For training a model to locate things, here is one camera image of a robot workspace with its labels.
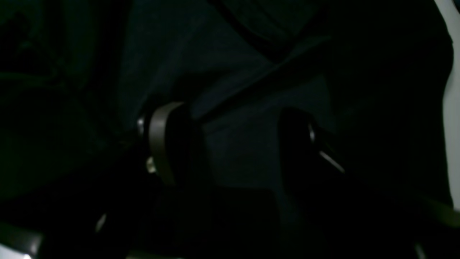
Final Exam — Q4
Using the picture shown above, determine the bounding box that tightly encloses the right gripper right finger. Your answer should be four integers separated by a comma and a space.
278, 108, 459, 259

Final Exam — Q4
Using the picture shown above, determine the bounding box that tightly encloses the black T-shirt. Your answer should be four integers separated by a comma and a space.
1, 0, 455, 259

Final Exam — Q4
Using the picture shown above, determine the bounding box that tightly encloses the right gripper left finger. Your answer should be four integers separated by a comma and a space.
1, 102, 190, 259

